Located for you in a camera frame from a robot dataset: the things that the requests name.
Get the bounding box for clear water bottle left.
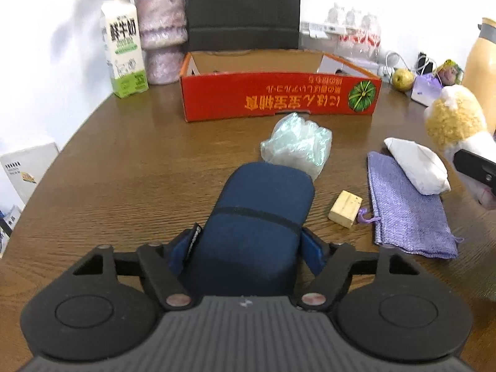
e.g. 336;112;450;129
327;5;346;26

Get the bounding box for red cardboard pumpkin box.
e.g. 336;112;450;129
180;50;382;122

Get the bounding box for purple tissue packet bag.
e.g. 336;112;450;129
410;73;443;107

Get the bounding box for purple woven drawstring pouch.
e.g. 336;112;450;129
356;151;462;259

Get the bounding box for black paper shopping bag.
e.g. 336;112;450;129
186;0;300;51

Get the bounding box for clear water bottle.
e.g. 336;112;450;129
327;5;346;26
340;8;357;56
360;14;382;61

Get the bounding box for clear water bottle middle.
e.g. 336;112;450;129
340;8;357;56

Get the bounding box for yellow white hamster plush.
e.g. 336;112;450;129
424;85;495;210

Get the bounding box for yellow thermos jug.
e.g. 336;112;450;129
463;18;496;135

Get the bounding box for yellow green apple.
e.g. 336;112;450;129
391;68;415;92

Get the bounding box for white flat carton box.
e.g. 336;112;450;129
299;21;348;39

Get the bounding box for small wooden block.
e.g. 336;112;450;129
328;191;362;228

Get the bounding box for white green milk carton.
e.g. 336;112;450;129
100;0;149;98

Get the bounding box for white charging cables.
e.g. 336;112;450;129
377;50;437;78

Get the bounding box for iridescent crumpled plastic bag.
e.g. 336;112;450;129
260;113;333;180

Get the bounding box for clear food container with lid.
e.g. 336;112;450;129
299;34;339;54

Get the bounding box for colourful snack packet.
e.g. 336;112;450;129
434;60;463;86

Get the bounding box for clear water bottle right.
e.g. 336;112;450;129
360;14;382;61

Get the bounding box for purple textured flower vase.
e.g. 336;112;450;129
135;0;188;85

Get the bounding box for white cloth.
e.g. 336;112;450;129
384;137;451;196

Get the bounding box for navy blue zip pouch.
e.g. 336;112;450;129
180;162;314;296

